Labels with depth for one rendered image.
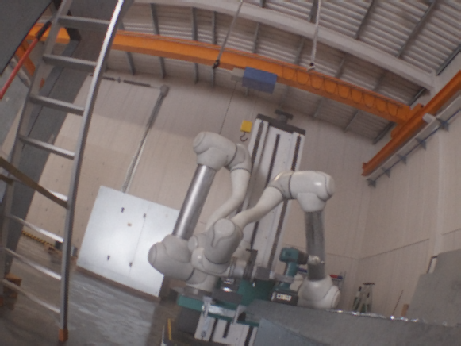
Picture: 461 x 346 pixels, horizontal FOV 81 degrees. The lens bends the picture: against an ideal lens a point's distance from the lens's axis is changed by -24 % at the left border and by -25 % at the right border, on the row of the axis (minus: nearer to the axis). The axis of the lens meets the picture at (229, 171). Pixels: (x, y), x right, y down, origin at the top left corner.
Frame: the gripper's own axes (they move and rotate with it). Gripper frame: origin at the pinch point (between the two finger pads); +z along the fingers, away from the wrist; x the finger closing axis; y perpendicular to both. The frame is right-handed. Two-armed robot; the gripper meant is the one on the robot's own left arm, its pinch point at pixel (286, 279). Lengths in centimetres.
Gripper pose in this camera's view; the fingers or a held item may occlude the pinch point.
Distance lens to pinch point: 136.3
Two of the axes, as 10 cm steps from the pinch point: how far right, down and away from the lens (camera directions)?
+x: 0.5, -3.4, -9.4
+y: -2.6, 9.1, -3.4
